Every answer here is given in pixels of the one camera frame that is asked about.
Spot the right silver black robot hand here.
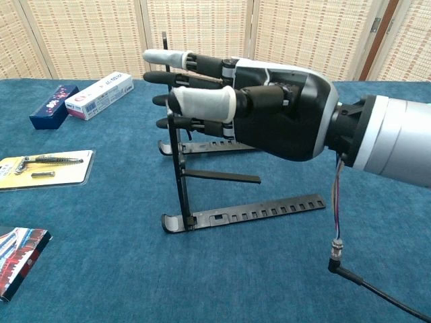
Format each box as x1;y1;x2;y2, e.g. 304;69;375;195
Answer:
142;48;339;162

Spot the black folding laptop stand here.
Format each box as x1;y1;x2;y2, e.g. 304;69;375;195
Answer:
157;31;327;234

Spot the bamboo folding screen panel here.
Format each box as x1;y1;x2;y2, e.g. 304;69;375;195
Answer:
366;0;431;82
0;0;58;81
18;0;158;81
251;0;383;81
139;0;255;81

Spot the white toothpaste box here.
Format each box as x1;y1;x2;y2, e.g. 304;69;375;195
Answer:
64;71;135;121

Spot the blue table cloth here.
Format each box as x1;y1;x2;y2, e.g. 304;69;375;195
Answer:
0;78;431;323

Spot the yellow razor blister pack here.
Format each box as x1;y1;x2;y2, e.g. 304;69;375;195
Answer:
0;149;96;192

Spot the navy blue patterned box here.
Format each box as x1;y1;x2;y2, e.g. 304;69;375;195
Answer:
29;84;80;131

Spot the red blue illustrated book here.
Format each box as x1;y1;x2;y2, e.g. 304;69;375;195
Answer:
0;227;53;303

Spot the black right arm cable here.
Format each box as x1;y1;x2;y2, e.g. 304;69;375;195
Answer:
328;151;431;322

